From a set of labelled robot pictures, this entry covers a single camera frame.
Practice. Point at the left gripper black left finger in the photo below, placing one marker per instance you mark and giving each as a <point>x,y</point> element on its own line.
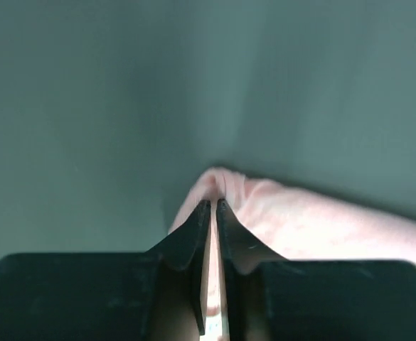
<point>158,294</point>

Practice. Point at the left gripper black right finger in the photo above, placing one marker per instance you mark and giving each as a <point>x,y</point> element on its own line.
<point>265,296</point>

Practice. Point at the salmon pink t shirt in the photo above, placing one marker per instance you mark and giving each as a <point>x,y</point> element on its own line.
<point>300,224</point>

